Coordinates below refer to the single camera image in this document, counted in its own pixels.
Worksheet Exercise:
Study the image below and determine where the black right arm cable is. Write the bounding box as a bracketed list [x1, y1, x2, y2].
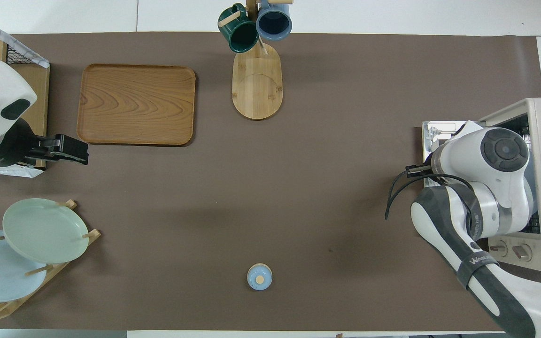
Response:
[386, 162, 475, 221]

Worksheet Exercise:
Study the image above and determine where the dark green ceramic mug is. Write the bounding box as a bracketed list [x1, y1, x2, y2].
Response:
[218, 4, 260, 53]

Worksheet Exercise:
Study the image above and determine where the pale green plate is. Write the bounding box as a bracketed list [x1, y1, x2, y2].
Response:
[2, 198, 89, 264]

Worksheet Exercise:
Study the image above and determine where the black wire basket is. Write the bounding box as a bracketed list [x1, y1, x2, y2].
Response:
[0, 12, 49, 178]

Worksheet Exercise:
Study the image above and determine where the wooden mug tree stand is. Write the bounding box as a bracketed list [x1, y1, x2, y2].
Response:
[218, 0, 294, 121]

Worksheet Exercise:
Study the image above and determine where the wooden plate rack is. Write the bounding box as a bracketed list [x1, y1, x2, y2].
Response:
[0, 200, 102, 322]

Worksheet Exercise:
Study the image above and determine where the brown table mat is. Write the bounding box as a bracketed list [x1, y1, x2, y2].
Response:
[0, 32, 541, 331]

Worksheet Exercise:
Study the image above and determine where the blue ceramic mug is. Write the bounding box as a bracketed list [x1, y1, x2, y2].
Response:
[255, 0, 293, 41]

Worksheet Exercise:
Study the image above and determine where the wooden serving tray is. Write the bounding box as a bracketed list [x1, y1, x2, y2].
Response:
[77, 64, 196, 146]

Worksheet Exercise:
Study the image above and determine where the wooden stepped shelf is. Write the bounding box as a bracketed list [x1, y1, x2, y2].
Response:
[0, 37, 50, 169]

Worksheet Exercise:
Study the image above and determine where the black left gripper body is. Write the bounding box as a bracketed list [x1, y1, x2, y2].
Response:
[0, 119, 41, 168]

